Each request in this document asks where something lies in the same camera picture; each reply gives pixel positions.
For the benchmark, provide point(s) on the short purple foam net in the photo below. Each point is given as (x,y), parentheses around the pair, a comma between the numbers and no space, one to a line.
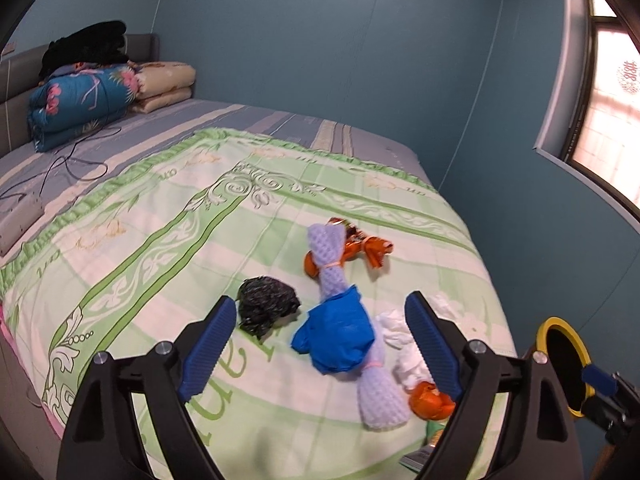
(326,244)

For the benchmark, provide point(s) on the black plastic bag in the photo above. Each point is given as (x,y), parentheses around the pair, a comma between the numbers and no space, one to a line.
(263,302)

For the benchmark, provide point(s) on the window with dark frame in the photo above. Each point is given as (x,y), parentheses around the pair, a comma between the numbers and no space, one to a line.
(603,143)

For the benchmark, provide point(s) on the beige folded blanket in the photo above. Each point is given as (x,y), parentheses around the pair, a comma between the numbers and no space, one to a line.
(161,84)

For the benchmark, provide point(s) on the green floral quilt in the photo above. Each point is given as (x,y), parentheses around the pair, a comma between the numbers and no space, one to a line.
(130,261)

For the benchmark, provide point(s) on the white tissue bundle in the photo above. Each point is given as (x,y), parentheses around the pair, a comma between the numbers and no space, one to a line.
(410,368)
(394,328)

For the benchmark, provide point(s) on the green snack packet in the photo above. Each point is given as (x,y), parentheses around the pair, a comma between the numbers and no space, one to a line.
(416,460)

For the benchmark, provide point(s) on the grey padded headboard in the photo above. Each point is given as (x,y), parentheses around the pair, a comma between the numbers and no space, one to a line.
(20,76)

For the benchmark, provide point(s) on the grey power strip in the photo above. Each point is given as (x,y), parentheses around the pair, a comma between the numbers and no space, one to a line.
(19,220)

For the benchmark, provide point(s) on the blue plastic bag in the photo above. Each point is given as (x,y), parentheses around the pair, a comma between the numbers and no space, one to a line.
(337,334)

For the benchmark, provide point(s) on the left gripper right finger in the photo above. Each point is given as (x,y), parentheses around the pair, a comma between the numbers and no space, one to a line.
(537,439)

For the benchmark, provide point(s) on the striped grey bed sheet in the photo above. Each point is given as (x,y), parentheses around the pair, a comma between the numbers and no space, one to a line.
(140,135)

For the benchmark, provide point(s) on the orange mandarin peel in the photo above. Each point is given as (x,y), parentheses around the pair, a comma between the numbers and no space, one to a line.
(428,403)

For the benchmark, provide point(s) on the black clothing pile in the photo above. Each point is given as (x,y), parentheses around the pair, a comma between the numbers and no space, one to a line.
(99,43)

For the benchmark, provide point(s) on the yellow rimmed trash bin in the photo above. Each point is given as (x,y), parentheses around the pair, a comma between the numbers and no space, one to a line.
(569,356)

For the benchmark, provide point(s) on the long purple foam net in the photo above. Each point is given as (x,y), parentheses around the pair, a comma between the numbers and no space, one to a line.
(382,405)

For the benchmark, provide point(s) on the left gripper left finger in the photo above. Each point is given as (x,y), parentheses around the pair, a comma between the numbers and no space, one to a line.
(102,439)

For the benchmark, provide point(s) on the orange snack wrapper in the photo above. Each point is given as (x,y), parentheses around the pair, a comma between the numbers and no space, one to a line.
(357,243)

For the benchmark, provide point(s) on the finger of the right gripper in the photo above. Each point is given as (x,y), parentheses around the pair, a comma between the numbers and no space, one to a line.
(603,383)

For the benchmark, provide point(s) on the blue floral folded blanket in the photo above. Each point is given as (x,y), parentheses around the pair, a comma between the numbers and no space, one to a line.
(70,105)

